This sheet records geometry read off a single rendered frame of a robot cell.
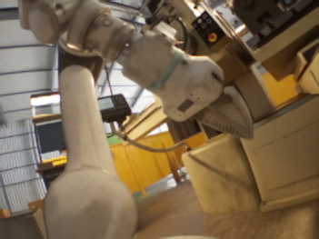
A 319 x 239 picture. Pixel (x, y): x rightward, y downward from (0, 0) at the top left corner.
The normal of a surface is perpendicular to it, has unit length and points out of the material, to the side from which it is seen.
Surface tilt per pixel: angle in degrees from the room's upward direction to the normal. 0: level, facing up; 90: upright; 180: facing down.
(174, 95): 142
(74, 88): 90
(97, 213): 90
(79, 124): 89
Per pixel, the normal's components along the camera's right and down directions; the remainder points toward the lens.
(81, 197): 0.48, -0.39
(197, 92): -0.28, 0.77
